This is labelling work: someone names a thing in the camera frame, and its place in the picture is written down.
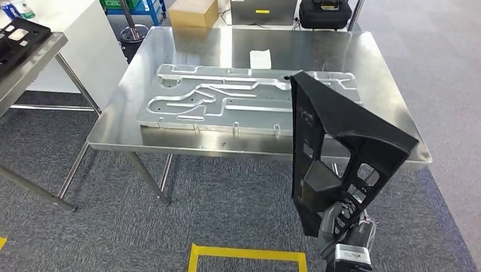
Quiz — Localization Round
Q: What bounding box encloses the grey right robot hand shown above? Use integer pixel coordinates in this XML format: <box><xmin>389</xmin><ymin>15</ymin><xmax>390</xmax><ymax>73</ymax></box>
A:
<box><xmin>315</xmin><ymin>201</ymin><xmax>373</xmax><ymax>264</ymax></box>

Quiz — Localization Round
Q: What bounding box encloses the black plastic bracket part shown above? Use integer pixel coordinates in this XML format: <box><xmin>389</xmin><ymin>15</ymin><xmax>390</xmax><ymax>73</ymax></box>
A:
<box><xmin>0</xmin><ymin>18</ymin><xmax>52</xmax><ymax>79</ymax></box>
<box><xmin>290</xmin><ymin>70</ymin><xmax>420</xmax><ymax>238</ymax></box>

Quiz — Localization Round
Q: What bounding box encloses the blue metal shelf rack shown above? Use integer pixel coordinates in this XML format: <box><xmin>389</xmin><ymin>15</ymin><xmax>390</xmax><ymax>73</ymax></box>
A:
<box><xmin>99</xmin><ymin>0</ymin><xmax>167</xmax><ymax>19</ymax></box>

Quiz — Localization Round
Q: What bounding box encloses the machined aluminium plate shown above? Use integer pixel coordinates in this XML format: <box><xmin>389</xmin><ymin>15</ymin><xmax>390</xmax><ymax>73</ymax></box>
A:
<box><xmin>136</xmin><ymin>63</ymin><xmax>364</xmax><ymax>137</ymax></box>

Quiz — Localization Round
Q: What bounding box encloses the white paper sheet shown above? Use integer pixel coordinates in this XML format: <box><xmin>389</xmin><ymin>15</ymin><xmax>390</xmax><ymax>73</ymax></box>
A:
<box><xmin>249</xmin><ymin>49</ymin><xmax>272</xmax><ymax>70</ymax></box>

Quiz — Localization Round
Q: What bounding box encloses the black carrying case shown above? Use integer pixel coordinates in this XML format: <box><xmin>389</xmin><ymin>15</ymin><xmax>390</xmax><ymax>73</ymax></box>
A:
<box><xmin>298</xmin><ymin>0</ymin><xmax>353</xmax><ymax>31</ymax></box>

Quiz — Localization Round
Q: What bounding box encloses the grey laptop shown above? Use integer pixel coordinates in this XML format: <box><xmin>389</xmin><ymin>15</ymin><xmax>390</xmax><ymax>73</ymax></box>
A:
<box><xmin>230</xmin><ymin>0</ymin><xmax>298</xmax><ymax>26</ymax></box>

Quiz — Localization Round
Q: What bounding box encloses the stainless steel table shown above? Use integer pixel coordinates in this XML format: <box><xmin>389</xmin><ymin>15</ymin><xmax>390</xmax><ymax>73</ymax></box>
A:
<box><xmin>56</xmin><ymin>26</ymin><xmax>433</xmax><ymax>207</ymax></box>
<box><xmin>0</xmin><ymin>32</ymin><xmax>102</xmax><ymax>213</ymax></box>

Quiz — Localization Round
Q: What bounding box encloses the brown cardboard box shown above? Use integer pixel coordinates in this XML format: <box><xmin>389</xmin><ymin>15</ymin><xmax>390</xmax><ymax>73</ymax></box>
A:
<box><xmin>168</xmin><ymin>0</ymin><xmax>220</xmax><ymax>29</ymax></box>

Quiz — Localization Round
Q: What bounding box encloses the white cabinet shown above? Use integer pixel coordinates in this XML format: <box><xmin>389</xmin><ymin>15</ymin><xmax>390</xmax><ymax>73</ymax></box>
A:
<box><xmin>0</xmin><ymin>0</ymin><xmax>129</xmax><ymax>111</ymax></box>

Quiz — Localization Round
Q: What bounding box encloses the green plastic crate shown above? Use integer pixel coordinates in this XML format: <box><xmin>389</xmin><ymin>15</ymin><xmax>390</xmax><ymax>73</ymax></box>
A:
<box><xmin>99</xmin><ymin>0</ymin><xmax>141</xmax><ymax>10</ymax></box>

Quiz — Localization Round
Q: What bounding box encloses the green label plastic bottle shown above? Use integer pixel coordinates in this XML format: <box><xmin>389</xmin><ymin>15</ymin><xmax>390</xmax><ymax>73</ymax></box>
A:
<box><xmin>14</xmin><ymin>0</ymin><xmax>36</xmax><ymax>19</ymax></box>

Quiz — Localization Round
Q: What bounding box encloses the blue label plastic bottle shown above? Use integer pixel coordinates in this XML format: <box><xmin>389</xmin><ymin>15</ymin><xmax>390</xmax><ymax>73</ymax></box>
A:
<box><xmin>0</xmin><ymin>2</ymin><xmax>22</xmax><ymax>20</ymax></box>

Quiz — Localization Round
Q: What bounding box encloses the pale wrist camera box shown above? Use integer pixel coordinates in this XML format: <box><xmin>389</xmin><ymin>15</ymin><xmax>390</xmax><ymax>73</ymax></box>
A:
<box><xmin>334</xmin><ymin>244</ymin><xmax>373</xmax><ymax>272</ymax></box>

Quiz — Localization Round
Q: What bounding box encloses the chrome stanchion post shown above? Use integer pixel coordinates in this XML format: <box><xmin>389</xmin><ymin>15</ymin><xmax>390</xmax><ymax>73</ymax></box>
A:
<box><xmin>347</xmin><ymin>0</ymin><xmax>365</xmax><ymax>32</ymax></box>
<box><xmin>118</xmin><ymin>0</ymin><xmax>150</xmax><ymax>43</ymax></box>

